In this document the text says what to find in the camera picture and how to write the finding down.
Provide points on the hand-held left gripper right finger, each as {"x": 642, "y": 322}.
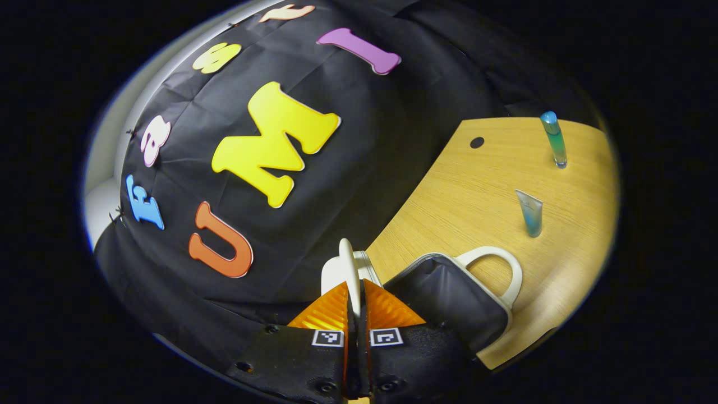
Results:
{"x": 366, "y": 365}

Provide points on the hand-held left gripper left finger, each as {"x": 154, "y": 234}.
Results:
{"x": 350, "y": 359}

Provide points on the white suitcase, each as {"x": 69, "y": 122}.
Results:
{"x": 449, "y": 303}

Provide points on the white blue squeeze tube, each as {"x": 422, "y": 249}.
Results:
{"x": 530, "y": 216}

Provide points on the blue capped clear bottle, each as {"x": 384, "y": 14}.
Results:
{"x": 555, "y": 140}

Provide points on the black backdrop cloth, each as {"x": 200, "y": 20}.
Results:
{"x": 364, "y": 168}

